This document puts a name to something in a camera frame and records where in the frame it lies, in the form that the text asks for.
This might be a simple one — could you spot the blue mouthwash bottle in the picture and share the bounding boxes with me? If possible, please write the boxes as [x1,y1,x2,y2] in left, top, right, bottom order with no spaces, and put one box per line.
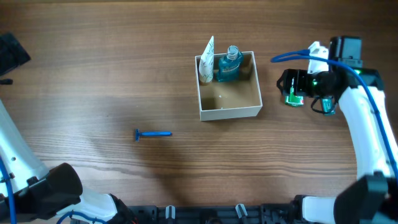
[216,45,244,82]

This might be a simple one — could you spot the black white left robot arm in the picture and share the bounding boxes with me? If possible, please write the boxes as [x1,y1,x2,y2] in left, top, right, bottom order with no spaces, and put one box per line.
[1,106,137,223]

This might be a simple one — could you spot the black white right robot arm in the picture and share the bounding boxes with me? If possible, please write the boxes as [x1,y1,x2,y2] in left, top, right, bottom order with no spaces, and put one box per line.
[272,35,397,223]

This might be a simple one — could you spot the blue disposable razor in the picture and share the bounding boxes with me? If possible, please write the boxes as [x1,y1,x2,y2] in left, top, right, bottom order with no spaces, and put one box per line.
[134,129,172,142]

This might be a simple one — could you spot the white cardboard box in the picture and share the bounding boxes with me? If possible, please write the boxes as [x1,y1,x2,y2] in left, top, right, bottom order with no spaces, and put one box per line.
[195,51,263,121]

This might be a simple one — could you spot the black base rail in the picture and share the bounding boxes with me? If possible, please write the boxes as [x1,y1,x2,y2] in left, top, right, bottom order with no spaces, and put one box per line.
[129,204,301,224]

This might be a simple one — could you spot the green soap packet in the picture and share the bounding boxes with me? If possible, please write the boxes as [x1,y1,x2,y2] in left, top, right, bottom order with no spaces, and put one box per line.
[285,87,304,107]

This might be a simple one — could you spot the green white toothpaste tube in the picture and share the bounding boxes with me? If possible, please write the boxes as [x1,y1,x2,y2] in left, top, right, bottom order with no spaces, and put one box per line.
[321,98,335,116]

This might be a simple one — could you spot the white leaf-print tube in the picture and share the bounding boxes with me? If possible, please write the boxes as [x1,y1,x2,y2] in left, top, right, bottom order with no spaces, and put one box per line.
[198,36,215,83]

